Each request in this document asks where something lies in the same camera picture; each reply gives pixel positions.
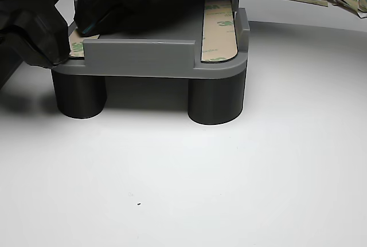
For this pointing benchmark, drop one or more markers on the grey plastic fixture with legs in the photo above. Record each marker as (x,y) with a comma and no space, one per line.
(143,55)

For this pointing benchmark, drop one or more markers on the tan 3M protective film strip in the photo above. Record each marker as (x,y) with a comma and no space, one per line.
(76,46)
(218,37)

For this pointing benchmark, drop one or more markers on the tan peeled film piece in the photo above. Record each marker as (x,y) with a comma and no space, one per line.
(362,0)
(344,2)

